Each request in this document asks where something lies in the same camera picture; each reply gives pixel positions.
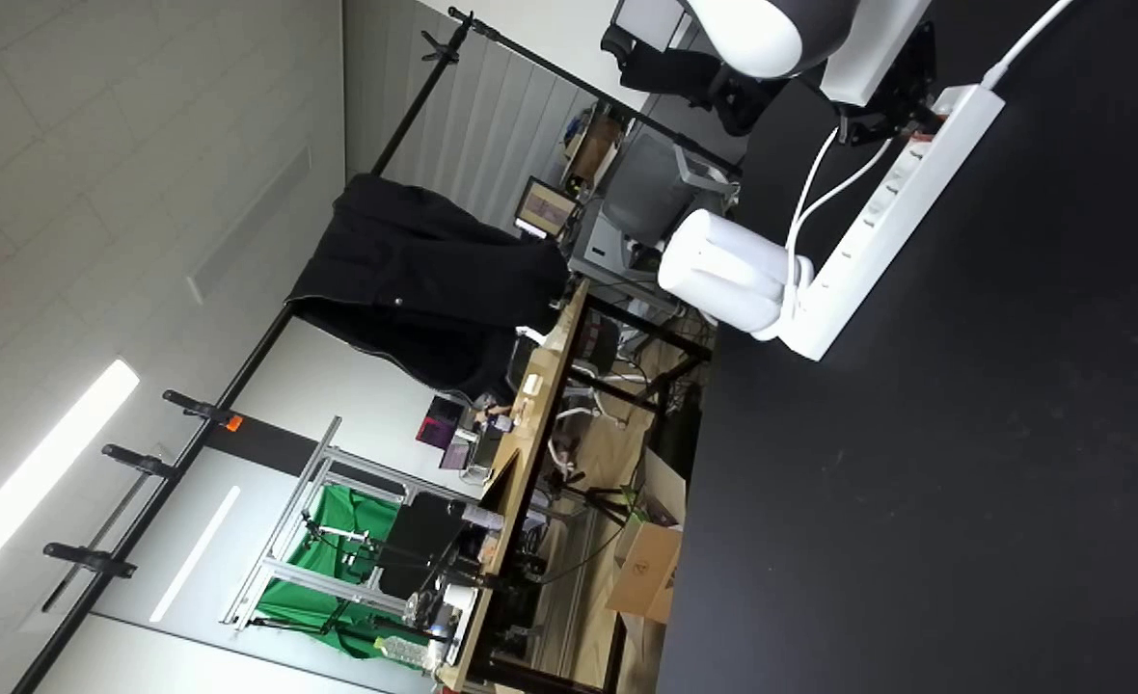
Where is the white electric kettle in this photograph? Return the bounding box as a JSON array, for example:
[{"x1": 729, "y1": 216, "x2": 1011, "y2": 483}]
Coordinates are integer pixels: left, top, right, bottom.
[{"x1": 653, "y1": 204, "x2": 806, "y2": 348}]

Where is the long ceiling light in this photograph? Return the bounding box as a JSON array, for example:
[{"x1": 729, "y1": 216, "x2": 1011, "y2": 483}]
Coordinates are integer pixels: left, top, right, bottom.
[{"x1": 0, "y1": 356, "x2": 146, "y2": 610}]

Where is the white power strip cable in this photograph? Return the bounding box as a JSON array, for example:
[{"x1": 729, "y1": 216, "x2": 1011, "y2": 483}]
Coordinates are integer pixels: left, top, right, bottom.
[{"x1": 974, "y1": 0, "x2": 1077, "y2": 94}]

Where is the white kettle cable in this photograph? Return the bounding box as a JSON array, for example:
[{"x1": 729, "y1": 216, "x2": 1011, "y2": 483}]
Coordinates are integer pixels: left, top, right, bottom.
[{"x1": 780, "y1": 123, "x2": 902, "y2": 316}]

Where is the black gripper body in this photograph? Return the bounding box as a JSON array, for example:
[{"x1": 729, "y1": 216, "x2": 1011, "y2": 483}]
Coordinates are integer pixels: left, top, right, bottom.
[{"x1": 866, "y1": 19, "x2": 952, "y2": 128}]

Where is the framed picture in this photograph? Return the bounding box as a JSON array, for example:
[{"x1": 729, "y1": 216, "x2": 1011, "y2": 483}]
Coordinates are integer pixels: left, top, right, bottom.
[{"x1": 510, "y1": 175, "x2": 582, "y2": 241}]

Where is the metal rack with green cloth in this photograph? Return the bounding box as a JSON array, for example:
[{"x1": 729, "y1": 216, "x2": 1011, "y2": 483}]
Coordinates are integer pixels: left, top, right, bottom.
[{"x1": 218, "y1": 407, "x2": 510, "y2": 667}]

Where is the black office chair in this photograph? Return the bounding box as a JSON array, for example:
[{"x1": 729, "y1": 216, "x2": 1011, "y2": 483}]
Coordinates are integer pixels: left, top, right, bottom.
[{"x1": 372, "y1": 488, "x2": 470, "y2": 603}]

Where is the cardboard box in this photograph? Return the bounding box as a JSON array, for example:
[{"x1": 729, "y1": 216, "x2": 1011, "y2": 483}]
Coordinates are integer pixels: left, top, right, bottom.
[{"x1": 600, "y1": 518, "x2": 687, "y2": 628}]

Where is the white power strip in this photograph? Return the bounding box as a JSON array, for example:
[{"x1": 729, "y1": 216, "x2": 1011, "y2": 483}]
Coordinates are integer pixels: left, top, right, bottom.
[{"x1": 774, "y1": 79, "x2": 1011, "y2": 365}]

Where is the black hanging cloth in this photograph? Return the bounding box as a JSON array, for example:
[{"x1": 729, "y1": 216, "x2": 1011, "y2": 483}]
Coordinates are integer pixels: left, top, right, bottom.
[{"x1": 281, "y1": 168, "x2": 574, "y2": 403}]

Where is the grey monitor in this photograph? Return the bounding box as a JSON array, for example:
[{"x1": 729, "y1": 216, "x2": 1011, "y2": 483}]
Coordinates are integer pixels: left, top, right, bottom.
[{"x1": 572, "y1": 118, "x2": 741, "y2": 281}]

